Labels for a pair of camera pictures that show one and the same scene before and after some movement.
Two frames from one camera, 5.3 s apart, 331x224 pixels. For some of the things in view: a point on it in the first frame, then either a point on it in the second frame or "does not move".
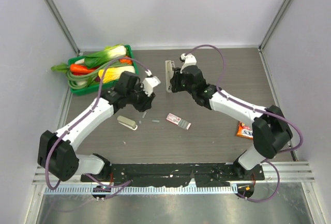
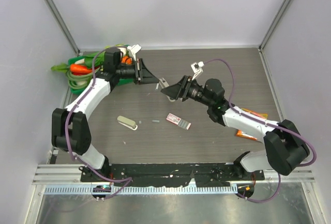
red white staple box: (177, 120) does not move
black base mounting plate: (159, 175) does not move
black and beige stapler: (169, 67) → (163, 85)
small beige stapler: (127, 122) does not move
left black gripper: (146, 103) → (142, 75)
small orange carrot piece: (126, 61) does not move
